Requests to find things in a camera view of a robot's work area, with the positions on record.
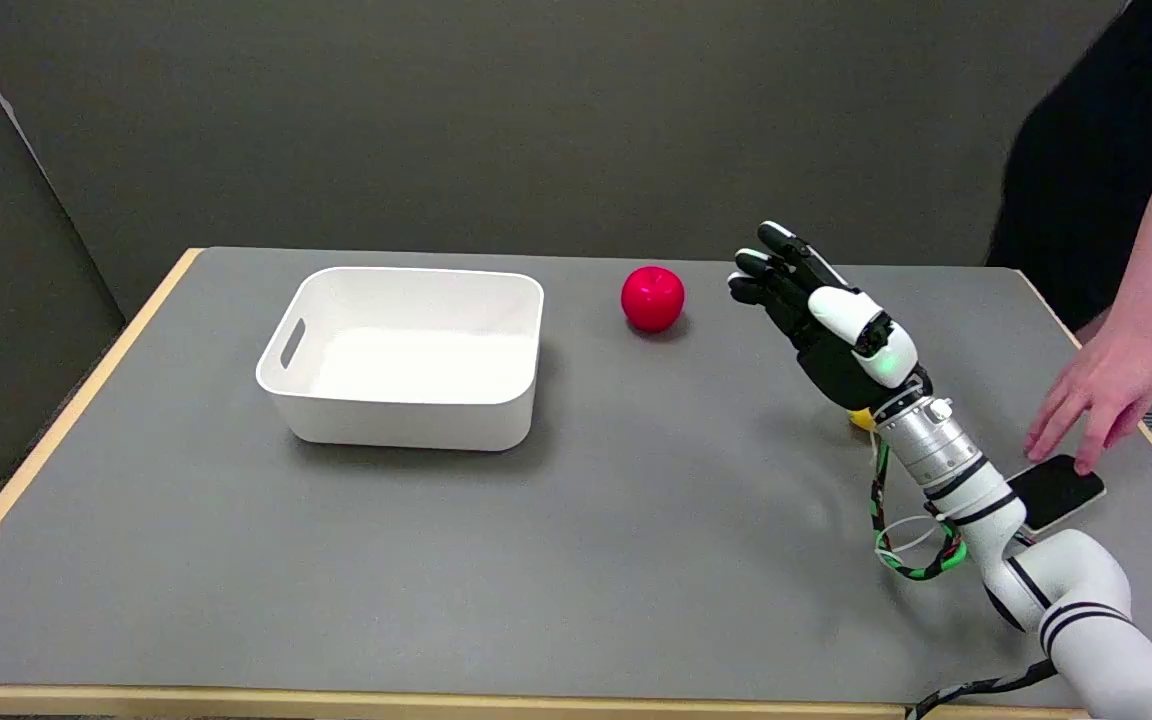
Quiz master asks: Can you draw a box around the black and white robot right hand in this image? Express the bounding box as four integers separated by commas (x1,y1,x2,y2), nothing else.
728,222,933,414

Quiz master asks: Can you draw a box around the person's bare hand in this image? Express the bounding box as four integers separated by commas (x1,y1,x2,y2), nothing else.
1023,328,1152,477

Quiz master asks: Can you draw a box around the black phone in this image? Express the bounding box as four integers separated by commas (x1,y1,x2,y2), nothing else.
1005,454,1108,534

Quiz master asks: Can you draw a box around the red apple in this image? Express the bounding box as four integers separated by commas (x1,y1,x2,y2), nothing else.
621,265,686,333

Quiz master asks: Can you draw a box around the person's black clothed body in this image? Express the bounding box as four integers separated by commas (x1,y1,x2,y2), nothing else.
985,0,1152,332

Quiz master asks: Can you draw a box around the white plastic bin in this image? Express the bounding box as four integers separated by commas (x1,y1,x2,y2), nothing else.
255,266,546,453

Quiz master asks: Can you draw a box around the thin white cable loop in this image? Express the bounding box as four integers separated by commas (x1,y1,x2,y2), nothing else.
875,514,949,562

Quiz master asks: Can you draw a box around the green and black braided cable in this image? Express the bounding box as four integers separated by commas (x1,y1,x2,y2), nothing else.
870,440,968,582

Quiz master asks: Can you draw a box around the black sleeved cable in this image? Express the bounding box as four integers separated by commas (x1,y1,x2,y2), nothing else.
904,663,1061,720

